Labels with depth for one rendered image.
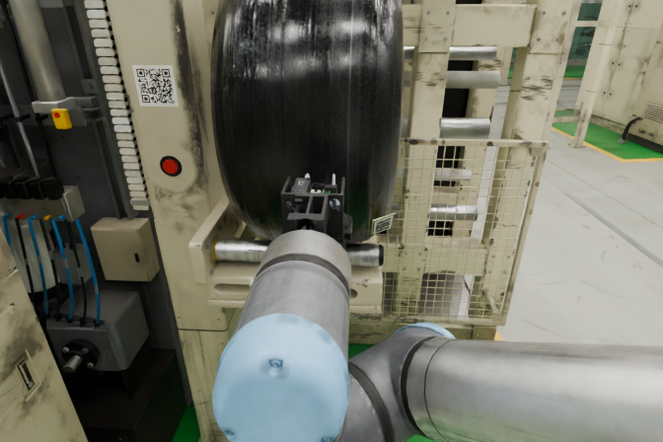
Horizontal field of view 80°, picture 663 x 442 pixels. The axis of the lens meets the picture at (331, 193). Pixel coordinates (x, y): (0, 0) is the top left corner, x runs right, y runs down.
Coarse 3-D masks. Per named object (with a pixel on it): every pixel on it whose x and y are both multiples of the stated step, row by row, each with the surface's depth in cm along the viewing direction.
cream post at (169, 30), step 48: (144, 0) 68; (192, 0) 74; (144, 48) 71; (192, 48) 75; (192, 96) 75; (144, 144) 79; (192, 144) 79; (192, 192) 83; (192, 288) 94; (192, 336) 101; (192, 384) 108
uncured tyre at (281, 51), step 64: (256, 0) 56; (320, 0) 56; (384, 0) 57; (256, 64) 55; (320, 64) 54; (384, 64) 55; (256, 128) 56; (320, 128) 56; (384, 128) 57; (256, 192) 62; (384, 192) 63
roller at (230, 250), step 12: (216, 240) 82; (228, 240) 81; (240, 240) 81; (252, 240) 81; (264, 240) 82; (216, 252) 80; (228, 252) 80; (240, 252) 80; (252, 252) 80; (264, 252) 79; (348, 252) 79; (360, 252) 79; (372, 252) 78; (360, 264) 79; (372, 264) 79
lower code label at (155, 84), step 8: (136, 72) 73; (144, 72) 73; (152, 72) 73; (160, 72) 73; (168, 72) 73; (136, 80) 74; (144, 80) 74; (152, 80) 74; (160, 80) 74; (168, 80) 73; (136, 88) 74; (144, 88) 74; (152, 88) 74; (160, 88) 74; (168, 88) 74; (144, 96) 75; (152, 96) 75; (160, 96) 75; (168, 96) 75; (176, 96) 75; (144, 104) 76; (152, 104) 76; (160, 104) 75; (168, 104) 75; (176, 104) 75
